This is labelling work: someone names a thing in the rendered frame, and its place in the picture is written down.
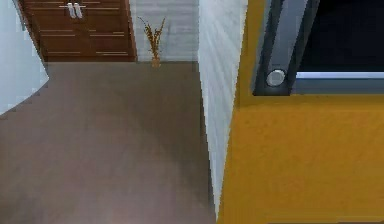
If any dry orange houseplant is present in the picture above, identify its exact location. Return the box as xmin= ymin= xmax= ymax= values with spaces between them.
xmin=138 ymin=16 xmax=167 ymax=69

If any black television set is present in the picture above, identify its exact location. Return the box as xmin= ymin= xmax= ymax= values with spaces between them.
xmin=251 ymin=0 xmax=384 ymax=97

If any brown wooden cupboard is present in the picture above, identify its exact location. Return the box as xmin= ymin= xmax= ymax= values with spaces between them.
xmin=18 ymin=0 xmax=138 ymax=63

